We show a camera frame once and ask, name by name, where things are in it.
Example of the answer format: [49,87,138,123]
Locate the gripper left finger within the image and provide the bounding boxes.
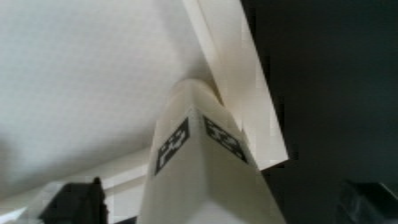
[38,178,108,224]

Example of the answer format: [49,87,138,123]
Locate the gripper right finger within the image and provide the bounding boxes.
[333,181,398,224]

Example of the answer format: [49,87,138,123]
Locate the white leg with tag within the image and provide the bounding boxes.
[136,79,287,224]

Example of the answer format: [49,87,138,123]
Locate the white desk top tray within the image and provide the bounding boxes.
[0,0,287,224]

